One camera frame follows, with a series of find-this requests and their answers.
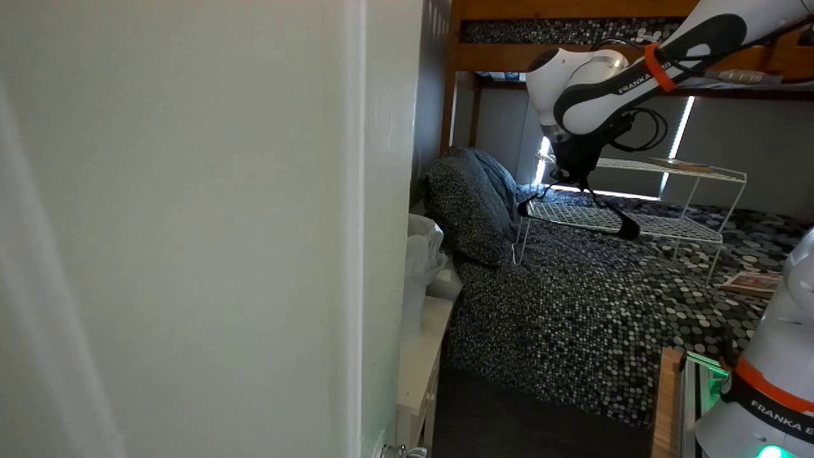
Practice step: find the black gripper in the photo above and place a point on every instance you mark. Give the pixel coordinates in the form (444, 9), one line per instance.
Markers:
(575, 155)

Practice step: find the white wire shoe rack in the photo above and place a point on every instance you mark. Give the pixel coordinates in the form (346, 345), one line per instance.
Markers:
(654, 215)

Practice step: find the dotted black white bedspread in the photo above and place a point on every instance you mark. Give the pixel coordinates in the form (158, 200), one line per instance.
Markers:
(584, 317)

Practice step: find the wooden bunk bed frame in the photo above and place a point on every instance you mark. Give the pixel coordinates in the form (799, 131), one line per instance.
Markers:
(580, 94)

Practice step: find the dark dotted pillow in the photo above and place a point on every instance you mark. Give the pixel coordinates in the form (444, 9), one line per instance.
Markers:
(468, 209)

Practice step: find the white plastic bag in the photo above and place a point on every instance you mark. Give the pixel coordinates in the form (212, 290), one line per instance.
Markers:
(429, 270)

